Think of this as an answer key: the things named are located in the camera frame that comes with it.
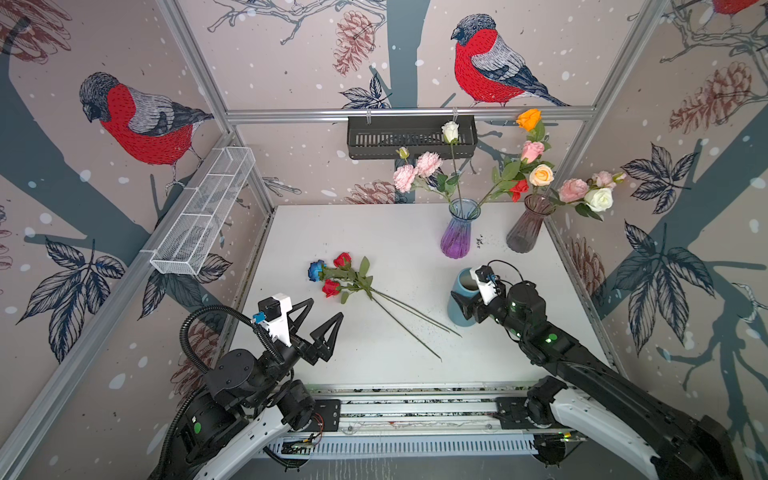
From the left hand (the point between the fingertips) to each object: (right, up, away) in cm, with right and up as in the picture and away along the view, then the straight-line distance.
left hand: (324, 311), depth 58 cm
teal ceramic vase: (+31, +3, +14) cm, 35 cm away
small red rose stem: (-3, +6, +43) cm, 43 cm away
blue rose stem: (-11, +3, +40) cm, 41 cm away
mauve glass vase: (+60, +15, +45) cm, 76 cm away
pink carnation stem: (+64, +28, +22) cm, 73 cm away
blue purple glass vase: (+35, +14, +40) cm, 55 cm away
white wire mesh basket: (-37, +14, +15) cm, 42 cm away
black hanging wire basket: (+9, +51, +49) cm, 71 cm away
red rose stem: (+48, +28, +24) cm, 61 cm away
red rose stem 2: (-6, -2, +35) cm, 36 cm away
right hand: (+32, +1, +20) cm, 38 cm away
